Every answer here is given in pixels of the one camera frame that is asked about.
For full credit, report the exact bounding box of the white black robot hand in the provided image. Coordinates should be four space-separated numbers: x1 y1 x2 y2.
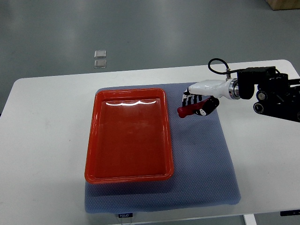
181 78 240 116

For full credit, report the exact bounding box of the red pepper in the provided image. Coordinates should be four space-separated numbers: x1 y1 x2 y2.
177 99 209 118

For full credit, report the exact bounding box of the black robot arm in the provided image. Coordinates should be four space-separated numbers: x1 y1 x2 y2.
232 66 300 122

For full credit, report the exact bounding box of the red plastic tray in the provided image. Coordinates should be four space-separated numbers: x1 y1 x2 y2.
84 88 174 184

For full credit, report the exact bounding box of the blue grey mesh mat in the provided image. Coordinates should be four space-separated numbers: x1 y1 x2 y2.
85 83 240 214

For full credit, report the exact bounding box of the upper floor socket plate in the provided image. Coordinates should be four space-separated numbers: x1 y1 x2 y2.
94 50 106 58

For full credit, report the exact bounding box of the cardboard box corner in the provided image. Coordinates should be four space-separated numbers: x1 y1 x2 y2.
266 0 300 10

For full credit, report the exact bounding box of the white table leg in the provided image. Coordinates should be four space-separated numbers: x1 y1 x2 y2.
243 214 257 225

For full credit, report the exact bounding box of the black table label left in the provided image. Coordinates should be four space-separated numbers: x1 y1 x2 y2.
118 213 133 218

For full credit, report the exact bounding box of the black table label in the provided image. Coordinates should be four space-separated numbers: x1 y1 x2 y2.
280 210 300 217
118 213 133 218

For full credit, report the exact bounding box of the black table label right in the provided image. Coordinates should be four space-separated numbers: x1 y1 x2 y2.
280 210 300 217

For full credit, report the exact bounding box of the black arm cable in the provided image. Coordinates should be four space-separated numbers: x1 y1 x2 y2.
208 58 239 76

